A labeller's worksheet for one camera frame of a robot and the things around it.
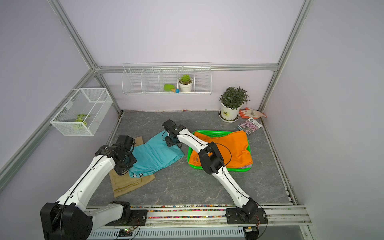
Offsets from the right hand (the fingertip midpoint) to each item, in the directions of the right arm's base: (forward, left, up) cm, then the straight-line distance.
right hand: (171, 140), depth 102 cm
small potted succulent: (+21, -11, +32) cm, 40 cm away
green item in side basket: (-8, +41, +30) cm, 51 cm away
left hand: (-23, +18, +11) cm, 31 cm away
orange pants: (-10, -39, +9) cm, 42 cm away
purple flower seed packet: (+12, -58, -1) cm, 59 cm away
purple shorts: (-23, -44, +9) cm, 51 cm away
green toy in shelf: (+28, 0, +24) cm, 36 cm away
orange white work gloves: (+25, -58, 0) cm, 64 cm away
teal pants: (-12, +9, +2) cm, 16 cm away
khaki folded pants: (-30, +23, +1) cm, 38 cm away
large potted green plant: (+20, -42, +16) cm, 49 cm away
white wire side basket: (+9, +42, +27) cm, 51 cm away
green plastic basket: (0, -30, +7) cm, 31 cm away
